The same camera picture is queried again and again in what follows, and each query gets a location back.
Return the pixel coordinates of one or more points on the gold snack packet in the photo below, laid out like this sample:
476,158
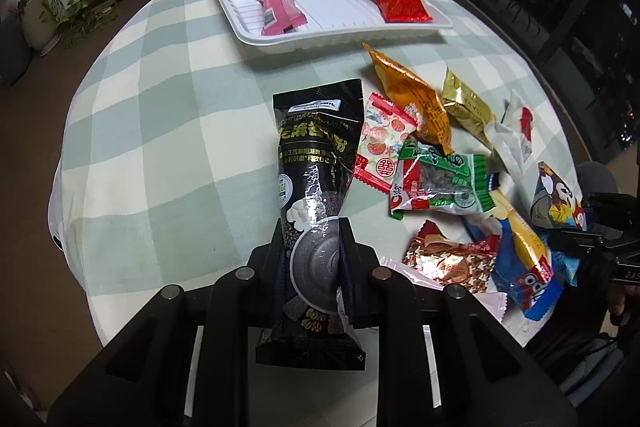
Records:
465,107

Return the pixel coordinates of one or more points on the grey chair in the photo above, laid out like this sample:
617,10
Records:
595,179

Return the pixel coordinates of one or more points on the white pink-edged snack packet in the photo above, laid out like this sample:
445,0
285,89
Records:
492,304

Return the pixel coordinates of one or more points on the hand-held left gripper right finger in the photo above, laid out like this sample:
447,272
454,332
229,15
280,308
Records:
350,252

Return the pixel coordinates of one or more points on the light blue snack packet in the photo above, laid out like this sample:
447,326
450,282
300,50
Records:
565,267

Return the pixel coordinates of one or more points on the yellow snack packet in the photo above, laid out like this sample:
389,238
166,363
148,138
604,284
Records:
525,242

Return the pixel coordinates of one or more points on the green checked tablecloth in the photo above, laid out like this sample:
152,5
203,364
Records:
175,132

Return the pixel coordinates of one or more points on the white plastic tray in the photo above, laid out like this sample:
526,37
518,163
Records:
330,7

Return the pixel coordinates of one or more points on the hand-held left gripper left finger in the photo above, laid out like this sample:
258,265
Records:
277,239

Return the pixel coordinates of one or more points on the green snack packet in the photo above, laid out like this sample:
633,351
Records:
440,182

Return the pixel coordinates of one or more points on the orange snack packet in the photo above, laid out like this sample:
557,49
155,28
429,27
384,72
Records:
410,97

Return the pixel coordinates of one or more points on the black snack packet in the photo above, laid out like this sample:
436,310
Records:
310,147

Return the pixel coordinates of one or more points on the cartoon print snack packet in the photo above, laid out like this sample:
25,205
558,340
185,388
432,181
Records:
550,197

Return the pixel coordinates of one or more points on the person's right hand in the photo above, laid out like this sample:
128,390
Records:
620,302

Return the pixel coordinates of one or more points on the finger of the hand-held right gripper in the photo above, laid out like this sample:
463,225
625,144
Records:
605,209
580,241

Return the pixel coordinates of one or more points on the white and red snack packet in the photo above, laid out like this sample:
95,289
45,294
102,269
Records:
510,142

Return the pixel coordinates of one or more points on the peach print snack packet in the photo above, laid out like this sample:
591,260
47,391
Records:
380,142

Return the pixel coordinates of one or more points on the red starry snack packet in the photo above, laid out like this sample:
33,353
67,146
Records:
450,262

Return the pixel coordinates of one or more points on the pink snack packet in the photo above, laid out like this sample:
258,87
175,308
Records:
280,7

